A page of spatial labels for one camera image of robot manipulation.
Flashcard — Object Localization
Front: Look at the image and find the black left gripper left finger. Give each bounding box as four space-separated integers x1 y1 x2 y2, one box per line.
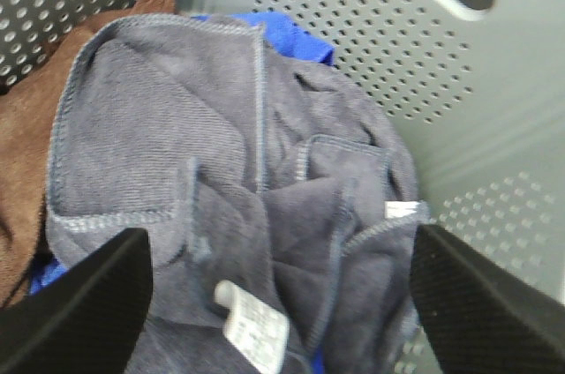
1 228 153 373

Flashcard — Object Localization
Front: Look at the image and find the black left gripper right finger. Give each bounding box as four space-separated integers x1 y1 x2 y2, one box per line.
410 224 564 373

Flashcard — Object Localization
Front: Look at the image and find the grey microfibre towel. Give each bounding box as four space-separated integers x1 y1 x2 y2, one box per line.
46 14 428 373

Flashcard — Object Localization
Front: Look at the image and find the brown towel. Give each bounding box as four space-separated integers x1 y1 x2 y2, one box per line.
1 0 177 308

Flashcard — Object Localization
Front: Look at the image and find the blue towel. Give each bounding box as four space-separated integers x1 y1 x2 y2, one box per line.
29 11 334 295

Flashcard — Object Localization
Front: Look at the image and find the grey perforated laundry basket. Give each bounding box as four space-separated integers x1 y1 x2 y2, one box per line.
1 0 564 373

